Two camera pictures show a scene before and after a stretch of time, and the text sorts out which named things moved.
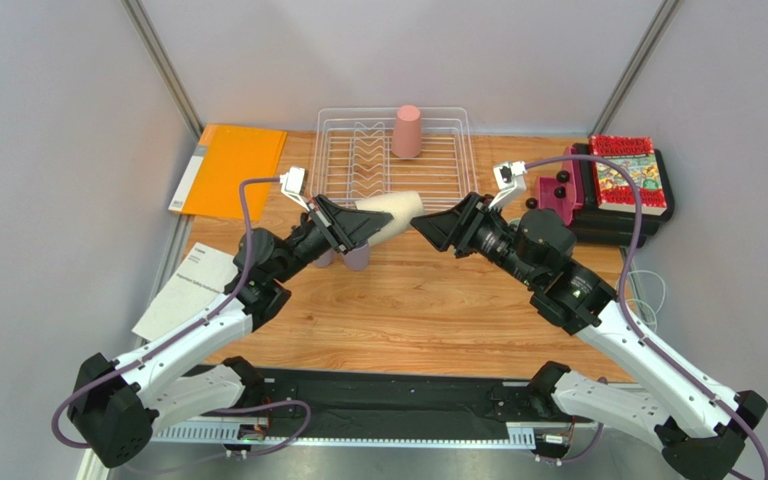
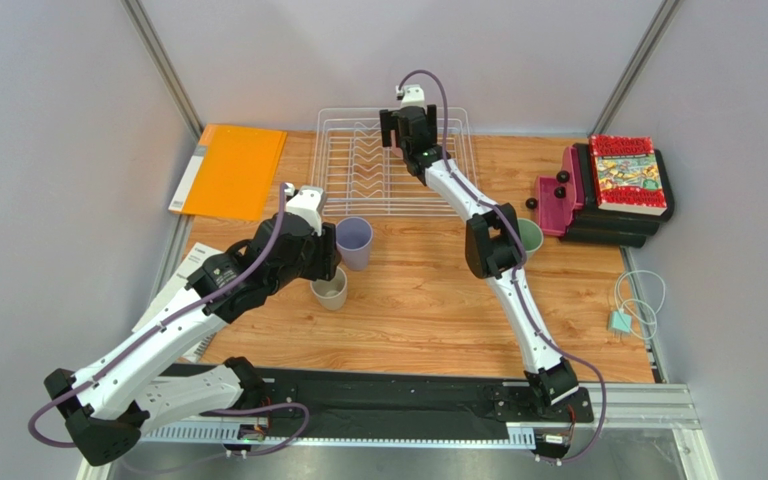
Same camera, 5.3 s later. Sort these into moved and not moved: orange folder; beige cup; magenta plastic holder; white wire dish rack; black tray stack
Moved: beige cup
Not moved: white wire dish rack; black tray stack; magenta plastic holder; orange folder
